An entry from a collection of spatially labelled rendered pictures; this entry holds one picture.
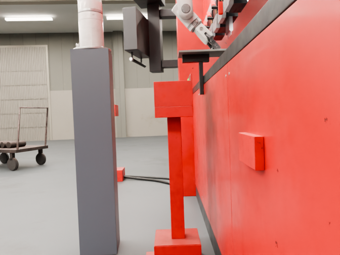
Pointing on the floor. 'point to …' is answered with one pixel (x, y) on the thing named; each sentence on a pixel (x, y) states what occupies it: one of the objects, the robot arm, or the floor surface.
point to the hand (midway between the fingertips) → (215, 48)
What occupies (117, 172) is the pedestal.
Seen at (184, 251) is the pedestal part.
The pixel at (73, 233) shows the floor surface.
